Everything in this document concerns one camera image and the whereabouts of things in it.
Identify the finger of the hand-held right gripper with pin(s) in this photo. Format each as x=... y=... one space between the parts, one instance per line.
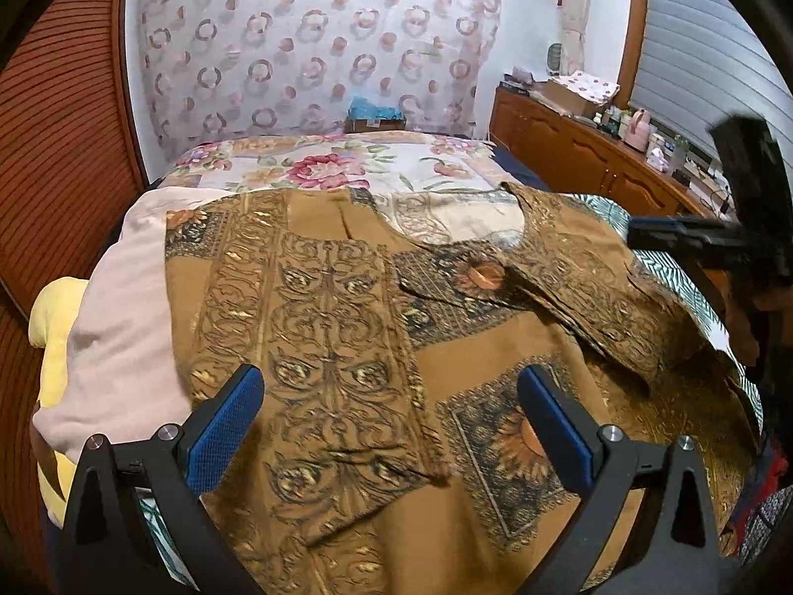
x=681 y=234

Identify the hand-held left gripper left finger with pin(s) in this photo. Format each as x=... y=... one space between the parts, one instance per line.
x=226 y=427

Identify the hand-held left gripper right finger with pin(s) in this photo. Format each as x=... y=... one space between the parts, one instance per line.
x=560 y=431

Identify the brown patterned garment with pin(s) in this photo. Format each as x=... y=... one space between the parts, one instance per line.
x=384 y=334

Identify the palm leaf print sheet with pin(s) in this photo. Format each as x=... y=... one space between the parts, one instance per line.
x=681 y=282

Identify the pink bottle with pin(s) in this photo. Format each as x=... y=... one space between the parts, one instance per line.
x=638 y=131

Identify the wooden cabinet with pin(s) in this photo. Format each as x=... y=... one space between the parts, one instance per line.
x=576 y=149

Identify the pale pink blanket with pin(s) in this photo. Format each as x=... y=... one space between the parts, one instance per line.
x=124 y=322

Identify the window with grey blind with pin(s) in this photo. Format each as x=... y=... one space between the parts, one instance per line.
x=700 y=31

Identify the floral printed cloth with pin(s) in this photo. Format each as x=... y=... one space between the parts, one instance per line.
x=585 y=83

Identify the yellow cloth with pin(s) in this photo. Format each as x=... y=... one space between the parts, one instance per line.
x=56 y=322

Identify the red cloth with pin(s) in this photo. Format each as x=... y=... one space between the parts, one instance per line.
x=765 y=477

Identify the small fan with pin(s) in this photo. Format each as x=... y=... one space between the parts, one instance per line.
x=556 y=57

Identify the cream curtain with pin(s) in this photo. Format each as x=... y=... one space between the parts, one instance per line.
x=577 y=0

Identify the floral bedspread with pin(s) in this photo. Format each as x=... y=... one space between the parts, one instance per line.
x=322 y=167

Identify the cardboard box with blue cloth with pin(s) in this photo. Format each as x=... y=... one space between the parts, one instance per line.
x=372 y=114

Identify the wooden wardrobe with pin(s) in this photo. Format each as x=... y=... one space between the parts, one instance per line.
x=62 y=136

